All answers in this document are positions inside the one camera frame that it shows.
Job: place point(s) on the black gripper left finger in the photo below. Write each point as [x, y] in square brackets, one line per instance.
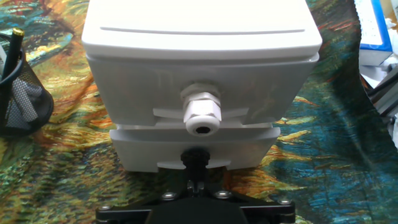
[130, 211]

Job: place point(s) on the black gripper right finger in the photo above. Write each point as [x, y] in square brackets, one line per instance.
[264, 211]

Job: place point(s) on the sunflower painting cloth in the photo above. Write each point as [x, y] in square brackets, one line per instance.
[311, 140]

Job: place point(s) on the black mesh pen holder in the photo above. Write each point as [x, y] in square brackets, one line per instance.
[43, 105]

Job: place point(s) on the white plastic lidded box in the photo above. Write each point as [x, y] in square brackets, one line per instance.
[199, 15]

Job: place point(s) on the white box with blue edge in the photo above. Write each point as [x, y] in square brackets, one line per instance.
[370, 25]

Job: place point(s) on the aluminium frame bar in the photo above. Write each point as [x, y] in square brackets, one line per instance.
[385, 99]

